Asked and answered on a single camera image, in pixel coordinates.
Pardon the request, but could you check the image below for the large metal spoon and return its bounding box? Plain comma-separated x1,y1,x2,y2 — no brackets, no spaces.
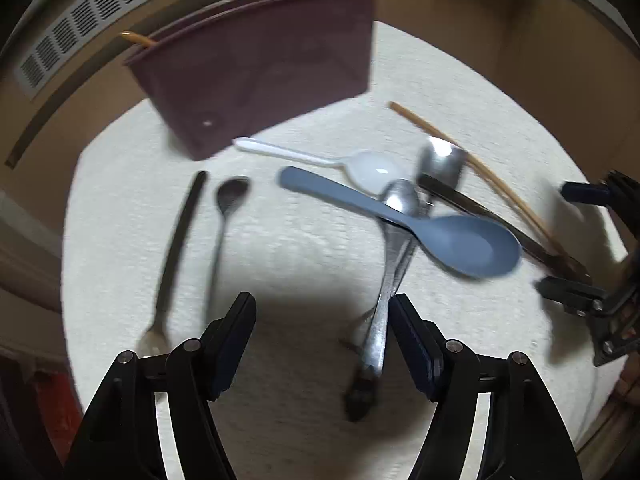
340,136,469,356

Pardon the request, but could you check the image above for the black-handled knife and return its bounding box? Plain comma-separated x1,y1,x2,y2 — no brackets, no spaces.
417,174,592,284

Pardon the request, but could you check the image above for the red object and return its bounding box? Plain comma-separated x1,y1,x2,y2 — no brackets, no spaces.
30,370,85,467

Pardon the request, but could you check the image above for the blue-grey serving spoon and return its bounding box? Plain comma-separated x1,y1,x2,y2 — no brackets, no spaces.
277,166,522,280

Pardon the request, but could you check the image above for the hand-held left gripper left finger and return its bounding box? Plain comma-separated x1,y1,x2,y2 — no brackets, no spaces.
62,292,258,480

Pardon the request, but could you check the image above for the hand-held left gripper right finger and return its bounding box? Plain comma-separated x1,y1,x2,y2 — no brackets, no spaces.
387,294,583,480

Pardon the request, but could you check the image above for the wooden chopstick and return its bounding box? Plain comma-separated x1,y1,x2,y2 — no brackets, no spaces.
119,31,157,48
388,101,567,257

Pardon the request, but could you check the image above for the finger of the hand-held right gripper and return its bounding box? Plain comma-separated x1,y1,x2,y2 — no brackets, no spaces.
560,170,640,241
534,250,640,367

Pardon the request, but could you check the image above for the black-handled fork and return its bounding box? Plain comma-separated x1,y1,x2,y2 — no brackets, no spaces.
136,170,209,359

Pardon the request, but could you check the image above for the white towel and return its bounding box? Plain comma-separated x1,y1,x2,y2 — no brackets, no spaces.
60,20,632,480

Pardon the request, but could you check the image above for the white plastic spoon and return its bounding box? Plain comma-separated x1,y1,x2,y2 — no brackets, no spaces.
233,137,397,194

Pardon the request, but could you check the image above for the small dark spoon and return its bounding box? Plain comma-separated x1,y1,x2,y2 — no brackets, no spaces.
203,175,251,332

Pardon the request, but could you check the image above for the maroon utensil holder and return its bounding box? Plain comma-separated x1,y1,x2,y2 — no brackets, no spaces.
121,0,378,162

